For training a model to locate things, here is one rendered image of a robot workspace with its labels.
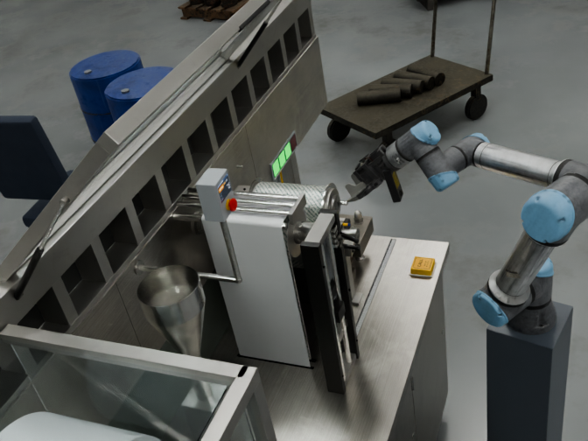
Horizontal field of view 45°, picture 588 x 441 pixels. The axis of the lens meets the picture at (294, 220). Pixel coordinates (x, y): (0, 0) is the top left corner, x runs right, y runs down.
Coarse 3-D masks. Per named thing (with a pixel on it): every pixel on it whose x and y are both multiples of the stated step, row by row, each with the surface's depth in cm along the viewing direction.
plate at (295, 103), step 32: (320, 64) 294; (288, 96) 265; (320, 96) 297; (256, 128) 243; (288, 128) 268; (224, 160) 223; (256, 160) 245; (160, 256) 193; (192, 256) 210; (128, 288) 181; (96, 320) 170; (128, 320) 182
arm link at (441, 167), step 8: (432, 152) 196; (440, 152) 197; (448, 152) 198; (456, 152) 198; (416, 160) 199; (424, 160) 196; (432, 160) 196; (440, 160) 196; (448, 160) 196; (456, 160) 197; (464, 160) 199; (424, 168) 197; (432, 168) 196; (440, 168) 195; (448, 168) 196; (456, 168) 198; (464, 168) 201; (432, 176) 196; (440, 176) 195; (448, 176) 195; (456, 176) 196; (432, 184) 198; (440, 184) 196; (448, 184) 195
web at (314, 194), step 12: (264, 192) 224; (276, 192) 222; (288, 192) 221; (300, 192) 219; (312, 192) 218; (312, 204) 217; (288, 216) 193; (312, 216) 218; (288, 252) 194; (300, 264) 215; (300, 312) 206
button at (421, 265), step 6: (414, 258) 246; (420, 258) 245; (426, 258) 244; (432, 258) 244; (414, 264) 243; (420, 264) 242; (426, 264) 242; (432, 264) 242; (414, 270) 241; (420, 270) 240; (426, 270) 240
